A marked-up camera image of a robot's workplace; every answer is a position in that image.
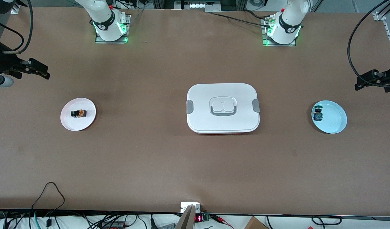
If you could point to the aluminium camera mount profile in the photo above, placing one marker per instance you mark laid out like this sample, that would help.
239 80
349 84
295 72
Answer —
187 219

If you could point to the aluminium equipment rack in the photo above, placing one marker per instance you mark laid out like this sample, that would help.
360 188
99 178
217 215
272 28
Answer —
198 5

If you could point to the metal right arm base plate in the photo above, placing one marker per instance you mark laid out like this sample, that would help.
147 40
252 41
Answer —
126 19

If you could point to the aluminium frame rail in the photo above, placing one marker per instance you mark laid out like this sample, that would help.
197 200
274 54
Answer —
15 10
389 35

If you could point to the red digit display module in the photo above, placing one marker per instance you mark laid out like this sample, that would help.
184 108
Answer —
198 218

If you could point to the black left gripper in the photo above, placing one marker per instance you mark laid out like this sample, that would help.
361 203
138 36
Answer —
386 77

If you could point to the orange and black switch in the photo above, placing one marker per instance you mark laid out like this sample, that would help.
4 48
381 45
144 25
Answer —
79 113

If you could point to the red alligator clip lead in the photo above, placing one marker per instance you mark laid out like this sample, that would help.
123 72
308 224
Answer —
220 219

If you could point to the brown cardboard box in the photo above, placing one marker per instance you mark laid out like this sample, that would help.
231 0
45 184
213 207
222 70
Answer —
255 224

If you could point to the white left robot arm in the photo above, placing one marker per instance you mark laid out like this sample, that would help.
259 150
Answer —
289 22

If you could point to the pink round plate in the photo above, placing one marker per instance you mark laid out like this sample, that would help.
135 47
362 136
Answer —
83 124

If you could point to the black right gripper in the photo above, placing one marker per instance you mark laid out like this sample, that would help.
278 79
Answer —
3 62

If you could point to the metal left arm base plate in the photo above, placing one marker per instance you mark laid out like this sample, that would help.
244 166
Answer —
264 38

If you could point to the white lidded lunch box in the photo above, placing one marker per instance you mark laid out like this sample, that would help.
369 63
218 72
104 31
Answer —
223 95

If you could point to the blue and black switch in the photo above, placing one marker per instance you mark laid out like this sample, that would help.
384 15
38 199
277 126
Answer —
318 115

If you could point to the light blue round plate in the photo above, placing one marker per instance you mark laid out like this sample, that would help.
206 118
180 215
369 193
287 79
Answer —
333 117

